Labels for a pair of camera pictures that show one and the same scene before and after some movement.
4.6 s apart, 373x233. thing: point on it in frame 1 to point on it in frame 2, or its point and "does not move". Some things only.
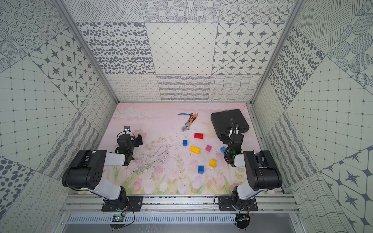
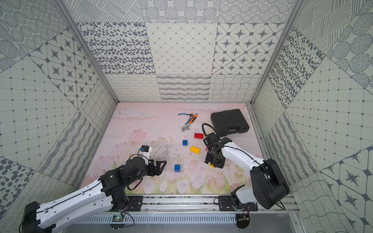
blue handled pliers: x=190 y=114 does not move
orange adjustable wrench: x=187 y=127 does not move
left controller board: x=117 y=218 does not move
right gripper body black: x=229 y=149 to x=217 y=161
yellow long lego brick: x=194 y=149 does not move
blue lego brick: x=201 y=169 to x=177 y=168
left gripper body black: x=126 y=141 to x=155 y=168
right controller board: x=243 y=220 does not move
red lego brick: x=198 y=135 does not move
